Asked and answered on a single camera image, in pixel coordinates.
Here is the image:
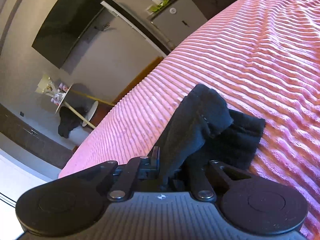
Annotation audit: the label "grey cabinet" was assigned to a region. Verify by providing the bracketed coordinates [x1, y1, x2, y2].
[148, 0, 207, 48]

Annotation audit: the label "flower bouquet on table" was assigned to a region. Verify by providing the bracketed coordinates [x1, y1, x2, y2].
[35, 74, 69, 106]

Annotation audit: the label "round white side table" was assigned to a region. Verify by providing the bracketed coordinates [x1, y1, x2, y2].
[53, 83, 115, 129]

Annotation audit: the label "green items on cabinet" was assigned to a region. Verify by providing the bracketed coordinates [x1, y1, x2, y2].
[145, 0, 170, 15]

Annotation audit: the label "black wall television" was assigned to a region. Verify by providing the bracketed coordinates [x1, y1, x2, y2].
[32, 0, 103, 68]

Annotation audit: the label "black garment on chair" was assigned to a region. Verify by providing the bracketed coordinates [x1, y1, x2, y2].
[58, 106, 82, 139]

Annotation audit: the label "white long shelf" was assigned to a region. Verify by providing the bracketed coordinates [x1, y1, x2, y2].
[100, 0, 171, 57]

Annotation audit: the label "pink ribbed bed blanket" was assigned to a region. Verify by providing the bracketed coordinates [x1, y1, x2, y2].
[60, 0, 319, 239]

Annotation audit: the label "black pants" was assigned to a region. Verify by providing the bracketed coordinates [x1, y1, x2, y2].
[155, 84, 266, 189]

